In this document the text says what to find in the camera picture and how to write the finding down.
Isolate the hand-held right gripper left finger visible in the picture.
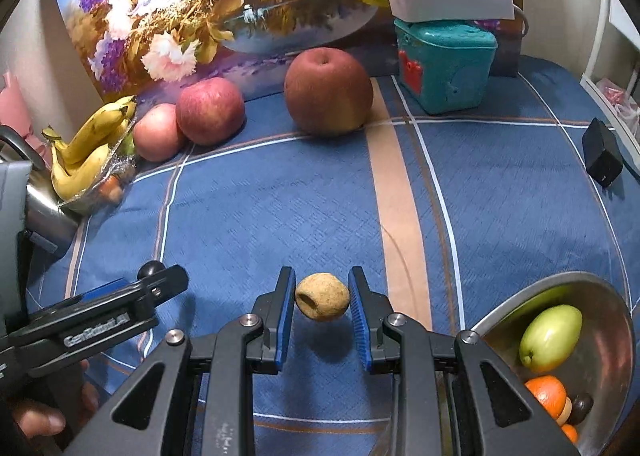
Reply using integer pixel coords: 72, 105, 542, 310
100, 266, 297, 456

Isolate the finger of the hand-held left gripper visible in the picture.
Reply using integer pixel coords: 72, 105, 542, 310
0, 263, 190, 377
27, 277, 138, 322

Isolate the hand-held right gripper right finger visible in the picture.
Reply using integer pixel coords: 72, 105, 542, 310
347, 266, 581, 456

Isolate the green jujube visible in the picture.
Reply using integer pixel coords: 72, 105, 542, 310
518, 304, 584, 373

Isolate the stainless steel bowl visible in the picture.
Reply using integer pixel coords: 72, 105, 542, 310
470, 272, 638, 456

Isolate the person's left hand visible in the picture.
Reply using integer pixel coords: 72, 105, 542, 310
10, 361, 101, 439

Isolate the stainless steel thermos jug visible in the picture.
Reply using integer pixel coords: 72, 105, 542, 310
0, 125, 81, 259

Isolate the clear wrapped plastic tray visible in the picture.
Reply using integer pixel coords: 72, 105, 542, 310
57, 131, 138, 217

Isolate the pink decoration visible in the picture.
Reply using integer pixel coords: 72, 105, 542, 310
0, 72, 51, 164

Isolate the yellow banana bunch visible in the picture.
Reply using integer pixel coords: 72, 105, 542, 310
41, 95, 138, 202

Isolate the pale pink apple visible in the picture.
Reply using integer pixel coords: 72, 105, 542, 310
132, 103, 188, 163

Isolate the large brownish red apple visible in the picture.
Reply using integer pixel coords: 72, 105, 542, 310
284, 48, 375, 138

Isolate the teal plastic box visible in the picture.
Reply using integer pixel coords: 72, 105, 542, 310
393, 18, 499, 115

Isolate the black power adapter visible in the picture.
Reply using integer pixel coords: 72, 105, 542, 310
582, 117, 625, 188

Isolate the white power strip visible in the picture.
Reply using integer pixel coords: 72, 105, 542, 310
387, 0, 516, 23

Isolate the pink plastic bag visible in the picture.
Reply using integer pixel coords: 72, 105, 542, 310
595, 78, 640, 137

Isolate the white rack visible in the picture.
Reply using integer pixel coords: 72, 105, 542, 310
580, 0, 640, 162

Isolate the floral wall poster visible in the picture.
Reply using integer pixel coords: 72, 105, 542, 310
50, 0, 525, 104

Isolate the white power strip cable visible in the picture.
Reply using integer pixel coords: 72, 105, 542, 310
510, 3, 531, 37

